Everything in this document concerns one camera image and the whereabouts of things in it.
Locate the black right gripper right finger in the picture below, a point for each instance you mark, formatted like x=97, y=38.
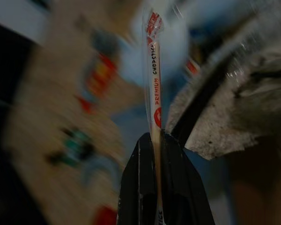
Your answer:
x=182, y=187

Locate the brown cardboard rubbish box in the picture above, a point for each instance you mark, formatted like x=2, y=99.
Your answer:
x=61, y=98

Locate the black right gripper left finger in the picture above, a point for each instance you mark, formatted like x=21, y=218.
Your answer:
x=135, y=182

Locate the premium chopsticks packet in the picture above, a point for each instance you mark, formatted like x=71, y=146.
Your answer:
x=155, y=93

